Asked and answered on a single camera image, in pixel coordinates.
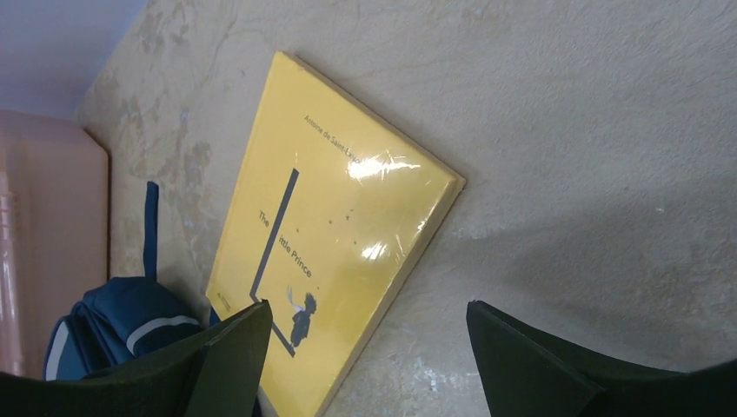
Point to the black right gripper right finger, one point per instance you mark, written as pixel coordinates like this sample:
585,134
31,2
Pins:
527,372

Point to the navy blue student backpack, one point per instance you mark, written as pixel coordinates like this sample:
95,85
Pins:
122,320

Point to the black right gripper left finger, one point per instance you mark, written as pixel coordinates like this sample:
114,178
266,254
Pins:
212,373

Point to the translucent pink storage box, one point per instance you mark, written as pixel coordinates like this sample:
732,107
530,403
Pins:
54,231

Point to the yellow paperback book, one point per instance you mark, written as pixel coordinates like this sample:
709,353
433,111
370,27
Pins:
332,209

